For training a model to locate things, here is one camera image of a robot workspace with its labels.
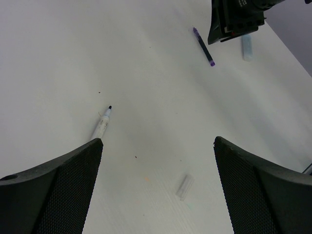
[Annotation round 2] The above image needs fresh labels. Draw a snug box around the translucent light blue cap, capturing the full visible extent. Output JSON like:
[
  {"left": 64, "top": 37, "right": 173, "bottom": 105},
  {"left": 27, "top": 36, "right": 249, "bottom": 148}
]
[{"left": 241, "top": 35, "right": 253, "bottom": 61}]

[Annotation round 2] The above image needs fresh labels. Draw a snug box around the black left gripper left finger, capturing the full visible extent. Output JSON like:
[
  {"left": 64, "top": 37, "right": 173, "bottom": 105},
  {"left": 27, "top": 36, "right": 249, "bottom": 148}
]
[{"left": 0, "top": 138, "right": 103, "bottom": 234}]

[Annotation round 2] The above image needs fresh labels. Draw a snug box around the white marker pen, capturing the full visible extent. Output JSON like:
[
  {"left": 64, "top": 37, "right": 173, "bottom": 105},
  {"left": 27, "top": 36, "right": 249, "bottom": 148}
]
[{"left": 91, "top": 106, "right": 112, "bottom": 140}]

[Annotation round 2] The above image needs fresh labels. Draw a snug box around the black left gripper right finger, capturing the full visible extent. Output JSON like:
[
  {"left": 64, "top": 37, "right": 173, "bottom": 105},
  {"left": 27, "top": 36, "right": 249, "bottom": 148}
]
[{"left": 214, "top": 136, "right": 312, "bottom": 234}]

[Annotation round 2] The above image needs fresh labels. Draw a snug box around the clear pen cap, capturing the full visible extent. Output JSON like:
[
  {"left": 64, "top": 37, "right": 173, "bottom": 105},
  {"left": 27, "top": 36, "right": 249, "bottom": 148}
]
[{"left": 176, "top": 174, "right": 194, "bottom": 201}]

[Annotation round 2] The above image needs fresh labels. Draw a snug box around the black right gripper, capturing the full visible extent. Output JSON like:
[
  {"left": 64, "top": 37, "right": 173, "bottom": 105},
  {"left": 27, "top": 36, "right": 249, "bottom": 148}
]
[{"left": 207, "top": 0, "right": 266, "bottom": 45}]

